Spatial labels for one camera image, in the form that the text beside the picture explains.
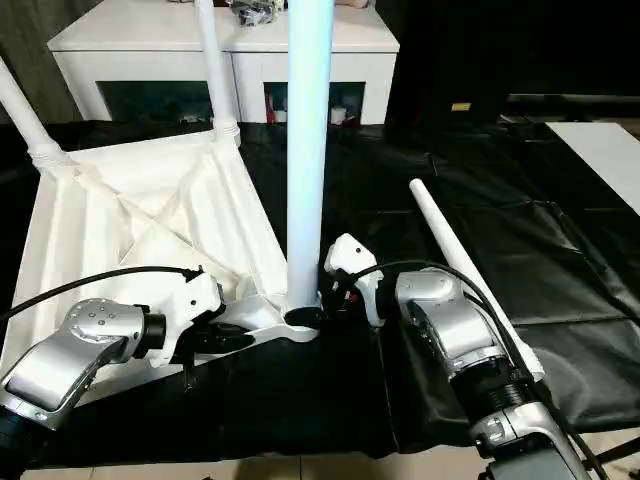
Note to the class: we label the white plastic table leg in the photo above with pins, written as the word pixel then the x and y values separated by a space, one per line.
pixel 216 70
pixel 450 240
pixel 22 110
pixel 307 150

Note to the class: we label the white plastic table top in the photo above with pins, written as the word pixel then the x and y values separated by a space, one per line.
pixel 125 210

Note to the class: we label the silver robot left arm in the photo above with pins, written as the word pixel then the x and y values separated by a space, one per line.
pixel 75 345

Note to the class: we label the white mug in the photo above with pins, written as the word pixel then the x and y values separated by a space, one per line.
pixel 338 116
pixel 272 115

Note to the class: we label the black work mat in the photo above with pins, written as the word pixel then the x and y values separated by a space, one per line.
pixel 500 200

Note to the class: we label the small yellow box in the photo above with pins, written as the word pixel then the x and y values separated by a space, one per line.
pixel 462 106

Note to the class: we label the white flat board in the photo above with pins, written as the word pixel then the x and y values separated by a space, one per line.
pixel 600 160

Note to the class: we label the white cabinet with glass doors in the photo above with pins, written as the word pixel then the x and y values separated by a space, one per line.
pixel 150 50

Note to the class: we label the black folding stand leg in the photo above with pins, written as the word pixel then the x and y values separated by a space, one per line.
pixel 617 457

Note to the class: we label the grey curtain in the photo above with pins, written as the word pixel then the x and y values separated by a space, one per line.
pixel 30 50

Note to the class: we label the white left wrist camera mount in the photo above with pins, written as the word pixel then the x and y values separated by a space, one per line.
pixel 192 305

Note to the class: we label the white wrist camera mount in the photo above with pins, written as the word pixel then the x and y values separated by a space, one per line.
pixel 352 260
pixel 192 305

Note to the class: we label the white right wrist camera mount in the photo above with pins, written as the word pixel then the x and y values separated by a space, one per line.
pixel 352 260

